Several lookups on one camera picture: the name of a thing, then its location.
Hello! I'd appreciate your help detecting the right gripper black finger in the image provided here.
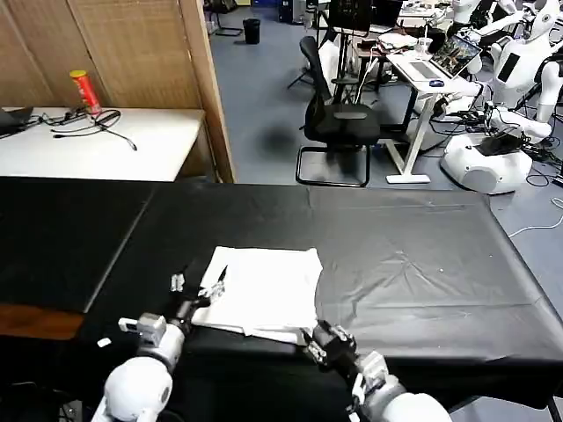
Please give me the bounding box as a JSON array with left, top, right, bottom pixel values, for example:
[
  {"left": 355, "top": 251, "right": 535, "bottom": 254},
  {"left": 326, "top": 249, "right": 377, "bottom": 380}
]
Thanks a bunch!
[
  {"left": 331, "top": 324, "right": 358, "bottom": 352},
  {"left": 299, "top": 327, "right": 328, "bottom": 367}
]

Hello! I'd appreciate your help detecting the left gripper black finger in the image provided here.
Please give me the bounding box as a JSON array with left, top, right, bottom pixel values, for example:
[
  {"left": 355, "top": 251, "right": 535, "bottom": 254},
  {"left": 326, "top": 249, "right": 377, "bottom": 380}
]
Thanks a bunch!
[
  {"left": 170, "top": 262, "right": 199, "bottom": 301},
  {"left": 197, "top": 264, "right": 230, "bottom": 305}
]

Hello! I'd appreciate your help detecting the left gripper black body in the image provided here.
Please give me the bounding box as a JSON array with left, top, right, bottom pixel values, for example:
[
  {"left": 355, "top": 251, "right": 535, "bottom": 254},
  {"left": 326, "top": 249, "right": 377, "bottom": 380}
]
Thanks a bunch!
[{"left": 172, "top": 294, "right": 212, "bottom": 330}]

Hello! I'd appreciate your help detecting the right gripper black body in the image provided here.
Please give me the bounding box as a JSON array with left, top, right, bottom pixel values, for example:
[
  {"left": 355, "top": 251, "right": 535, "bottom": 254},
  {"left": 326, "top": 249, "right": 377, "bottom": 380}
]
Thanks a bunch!
[{"left": 311, "top": 319, "right": 360, "bottom": 382}]

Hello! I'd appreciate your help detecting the white shirt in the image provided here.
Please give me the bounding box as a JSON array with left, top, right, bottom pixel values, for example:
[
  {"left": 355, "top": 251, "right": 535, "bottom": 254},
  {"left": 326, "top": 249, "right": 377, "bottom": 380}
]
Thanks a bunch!
[{"left": 191, "top": 245, "right": 325, "bottom": 345}]

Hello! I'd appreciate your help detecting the large black table cover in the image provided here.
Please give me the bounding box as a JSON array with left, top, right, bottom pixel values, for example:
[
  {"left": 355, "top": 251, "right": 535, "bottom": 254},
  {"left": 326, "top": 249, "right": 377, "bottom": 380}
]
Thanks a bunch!
[{"left": 83, "top": 182, "right": 563, "bottom": 397}]

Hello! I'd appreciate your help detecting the small black table cover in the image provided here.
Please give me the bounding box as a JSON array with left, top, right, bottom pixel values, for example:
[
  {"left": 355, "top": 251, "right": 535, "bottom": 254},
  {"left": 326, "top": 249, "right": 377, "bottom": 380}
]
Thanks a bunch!
[{"left": 0, "top": 177, "right": 157, "bottom": 314}]

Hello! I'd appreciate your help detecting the white side table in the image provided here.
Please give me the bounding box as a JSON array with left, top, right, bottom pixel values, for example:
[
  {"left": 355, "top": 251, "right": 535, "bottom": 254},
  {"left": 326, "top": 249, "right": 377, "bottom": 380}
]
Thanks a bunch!
[{"left": 0, "top": 106, "right": 207, "bottom": 182}]

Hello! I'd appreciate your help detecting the red snack can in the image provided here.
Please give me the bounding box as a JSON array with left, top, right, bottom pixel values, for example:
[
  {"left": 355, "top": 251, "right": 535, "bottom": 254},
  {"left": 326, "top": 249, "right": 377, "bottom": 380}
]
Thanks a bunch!
[{"left": 69, "top": 69, "right": 103, "bottom": 117}]

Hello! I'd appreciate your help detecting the black office chair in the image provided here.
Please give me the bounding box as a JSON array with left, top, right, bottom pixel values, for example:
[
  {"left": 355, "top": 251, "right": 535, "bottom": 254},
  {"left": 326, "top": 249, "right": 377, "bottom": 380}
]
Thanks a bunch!
[{"left": 295, "top": 35, "right": 382, "bottom": 188}]

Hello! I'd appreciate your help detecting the white humanoid robot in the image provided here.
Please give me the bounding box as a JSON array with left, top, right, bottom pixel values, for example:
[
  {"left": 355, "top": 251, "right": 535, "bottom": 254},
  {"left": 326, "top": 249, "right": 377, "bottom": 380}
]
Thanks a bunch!
[
  {"left": 450, "top": 0, "right": 519, "bottom": 28},
  {"left": 439, "top": 0, "right": 563, "bottom": 196}
]

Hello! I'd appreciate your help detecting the black laptop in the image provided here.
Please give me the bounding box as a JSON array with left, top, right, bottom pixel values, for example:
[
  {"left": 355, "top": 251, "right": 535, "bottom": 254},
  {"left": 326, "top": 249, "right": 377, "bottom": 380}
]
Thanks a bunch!
[{"left": 0, "top": 105, "right": 35, "bottom": 139}]

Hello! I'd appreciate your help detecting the wooden folding screen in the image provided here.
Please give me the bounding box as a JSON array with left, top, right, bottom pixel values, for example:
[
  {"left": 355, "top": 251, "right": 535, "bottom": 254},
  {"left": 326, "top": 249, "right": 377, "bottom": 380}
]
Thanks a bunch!
[{"left": 0, "top": 0, "right": 237, "bottom": 185}]

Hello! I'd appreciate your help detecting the white plastic bag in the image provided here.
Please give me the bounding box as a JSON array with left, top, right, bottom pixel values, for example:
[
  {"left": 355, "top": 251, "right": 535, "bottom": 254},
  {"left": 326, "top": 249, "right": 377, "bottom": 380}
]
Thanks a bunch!
[{"left": 317, "top": 41, "right": 342, "bottom": 106}]

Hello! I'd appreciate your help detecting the white standing desk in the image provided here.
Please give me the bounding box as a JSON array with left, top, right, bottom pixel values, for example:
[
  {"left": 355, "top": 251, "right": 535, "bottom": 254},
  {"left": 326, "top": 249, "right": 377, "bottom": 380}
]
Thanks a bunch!
[{"left": 384, "top": 51, "right": 483, "bottom": 185}]

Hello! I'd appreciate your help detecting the black trash bin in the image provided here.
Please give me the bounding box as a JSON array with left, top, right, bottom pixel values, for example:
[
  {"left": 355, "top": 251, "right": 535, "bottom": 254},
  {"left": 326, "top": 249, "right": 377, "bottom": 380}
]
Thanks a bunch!
[{"left": 242, "top": 18, "right": 262, "bottom": 45}]

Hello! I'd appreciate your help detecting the clear cup with straw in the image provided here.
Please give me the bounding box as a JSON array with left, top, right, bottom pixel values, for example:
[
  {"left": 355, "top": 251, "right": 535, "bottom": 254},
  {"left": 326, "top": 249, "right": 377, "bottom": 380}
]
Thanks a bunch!
[{"left": 415, "top": 24, "right": 434, "bottom": 60}]

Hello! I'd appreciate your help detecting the pale folded cloth pile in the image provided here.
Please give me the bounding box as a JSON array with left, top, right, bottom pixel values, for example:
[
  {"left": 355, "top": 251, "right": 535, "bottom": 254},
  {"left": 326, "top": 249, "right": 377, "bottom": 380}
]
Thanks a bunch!
[{"left": 377, "top": 31, "right": 419, "bottom": 51}]

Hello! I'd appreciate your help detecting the open silver laptop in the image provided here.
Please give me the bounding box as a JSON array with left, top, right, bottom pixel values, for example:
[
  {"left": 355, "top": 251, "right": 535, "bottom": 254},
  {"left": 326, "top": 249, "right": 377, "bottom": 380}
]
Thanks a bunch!
[{"left": 406, "top": 33, "right": 483, "bottom": 82}]

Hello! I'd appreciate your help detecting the black monitor on stand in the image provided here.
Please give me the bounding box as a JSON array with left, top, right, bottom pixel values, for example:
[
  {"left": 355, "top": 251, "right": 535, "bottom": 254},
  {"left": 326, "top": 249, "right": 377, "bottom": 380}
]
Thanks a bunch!
[{"left": 327, "top": 0, "right": 374, "bottom": 40}]

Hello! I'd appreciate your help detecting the black cable bundle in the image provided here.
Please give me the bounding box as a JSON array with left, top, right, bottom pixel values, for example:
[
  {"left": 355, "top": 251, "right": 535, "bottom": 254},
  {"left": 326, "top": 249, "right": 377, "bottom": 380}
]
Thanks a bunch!
[{"left": 40, "top": 108, "right": 138, "bottom": 152}]

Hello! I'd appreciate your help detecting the white floor cable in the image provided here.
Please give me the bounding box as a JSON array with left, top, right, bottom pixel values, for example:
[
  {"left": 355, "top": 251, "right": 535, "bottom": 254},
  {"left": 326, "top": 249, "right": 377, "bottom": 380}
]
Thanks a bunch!
[{"left": 507, "top": 200, "right": 563, "bottom": 239}]

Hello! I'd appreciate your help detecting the black floor cable tangle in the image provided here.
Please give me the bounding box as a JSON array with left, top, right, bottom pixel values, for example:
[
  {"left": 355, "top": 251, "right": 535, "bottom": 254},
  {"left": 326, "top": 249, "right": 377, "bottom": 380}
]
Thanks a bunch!
[{"left": 523, "top": 142, "right": 563, "bottom": 191}]

